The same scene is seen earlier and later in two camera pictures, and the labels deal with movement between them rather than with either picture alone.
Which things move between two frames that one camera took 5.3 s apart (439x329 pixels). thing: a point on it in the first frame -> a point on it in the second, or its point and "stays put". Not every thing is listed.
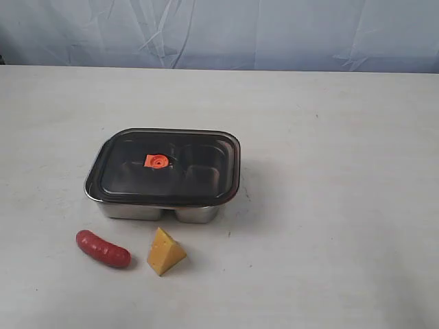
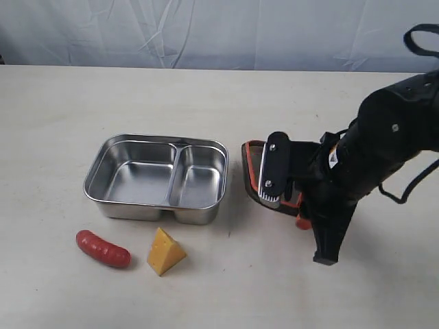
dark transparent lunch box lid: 173,166 -> 252,151
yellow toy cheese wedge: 165,253 stays put
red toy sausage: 108,253 stays put
